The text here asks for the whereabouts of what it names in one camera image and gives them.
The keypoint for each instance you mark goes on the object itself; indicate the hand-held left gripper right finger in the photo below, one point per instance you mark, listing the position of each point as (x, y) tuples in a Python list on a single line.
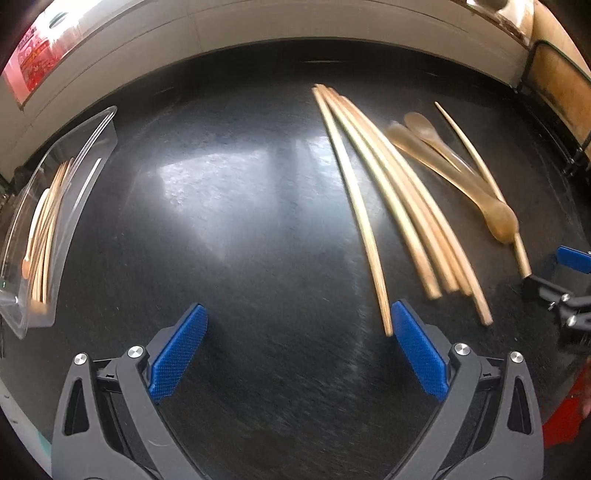
[(418, 355)]

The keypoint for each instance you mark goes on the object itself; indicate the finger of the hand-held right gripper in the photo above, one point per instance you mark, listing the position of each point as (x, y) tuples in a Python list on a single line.
[(540, 284), (575, 257)]

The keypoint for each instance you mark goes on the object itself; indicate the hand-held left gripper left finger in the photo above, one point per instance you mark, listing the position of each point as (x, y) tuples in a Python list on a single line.
[(180, 353)]

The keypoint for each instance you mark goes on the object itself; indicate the slender bamboo chopstick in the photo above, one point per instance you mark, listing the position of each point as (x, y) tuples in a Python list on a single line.
[(522, 258), (55, 228), (44, 235)]

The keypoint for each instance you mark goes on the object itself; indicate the large amber horn spoon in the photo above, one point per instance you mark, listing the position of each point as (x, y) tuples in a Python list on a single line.
[(502, 226)]

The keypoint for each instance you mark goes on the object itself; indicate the bundle of bamboo chopsticks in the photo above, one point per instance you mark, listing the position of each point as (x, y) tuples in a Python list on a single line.
[(401, 194)]

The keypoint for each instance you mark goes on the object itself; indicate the wooden utensils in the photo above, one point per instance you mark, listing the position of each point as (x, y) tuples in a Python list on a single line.
[(50, 240)]

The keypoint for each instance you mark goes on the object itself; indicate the small amber horn spoon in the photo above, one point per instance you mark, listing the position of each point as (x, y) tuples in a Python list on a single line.
[(418, 122)]

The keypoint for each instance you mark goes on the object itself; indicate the clear plastic container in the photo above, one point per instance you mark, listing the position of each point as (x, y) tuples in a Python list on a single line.
[(92, 147)]

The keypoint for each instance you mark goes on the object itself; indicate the red plastic object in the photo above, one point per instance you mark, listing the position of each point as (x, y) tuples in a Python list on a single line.
[(563, 420)]

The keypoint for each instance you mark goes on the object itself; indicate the wooden cutting board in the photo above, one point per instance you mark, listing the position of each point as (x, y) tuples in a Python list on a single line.
[(563, 78)]

